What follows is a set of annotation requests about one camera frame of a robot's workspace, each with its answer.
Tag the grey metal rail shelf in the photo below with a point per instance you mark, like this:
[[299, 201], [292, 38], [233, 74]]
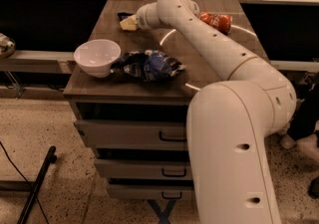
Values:
[[39, 62]]

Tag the top grey drawer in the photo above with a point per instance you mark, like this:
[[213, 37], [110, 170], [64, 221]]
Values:
[[145, 135]]

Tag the white sneaker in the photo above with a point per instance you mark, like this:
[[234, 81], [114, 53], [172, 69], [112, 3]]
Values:
[[287, 141]]

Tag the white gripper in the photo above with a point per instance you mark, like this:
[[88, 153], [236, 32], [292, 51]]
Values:
[[141, 20]]

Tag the middle grey drawer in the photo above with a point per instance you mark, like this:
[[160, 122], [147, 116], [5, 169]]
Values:
[[138, 169]]

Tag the bottom grey drawer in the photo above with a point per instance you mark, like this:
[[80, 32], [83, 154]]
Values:
[[150, 192]]

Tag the plate with items at left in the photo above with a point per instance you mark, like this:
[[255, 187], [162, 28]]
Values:
[[7, 46]]

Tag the orange soda can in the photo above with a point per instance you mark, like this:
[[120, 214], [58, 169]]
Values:
[[220, 22]]

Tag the black pole on floor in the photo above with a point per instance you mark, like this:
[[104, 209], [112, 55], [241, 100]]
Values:
[[35, 187]]

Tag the crumpled blue chip bag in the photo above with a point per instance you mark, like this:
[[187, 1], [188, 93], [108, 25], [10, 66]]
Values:
[[149, 65]]

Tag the blue rxbar blueberry bar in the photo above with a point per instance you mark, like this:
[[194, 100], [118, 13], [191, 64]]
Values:
[[123, 15]]

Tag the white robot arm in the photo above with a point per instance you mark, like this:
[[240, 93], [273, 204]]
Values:
[[228, 121]]

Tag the white bowl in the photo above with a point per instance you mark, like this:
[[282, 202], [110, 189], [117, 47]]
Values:
[[96, 57]]

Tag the grey drawer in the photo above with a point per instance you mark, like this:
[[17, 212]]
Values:
[[150, 192], [138, 169], [145, 135]]

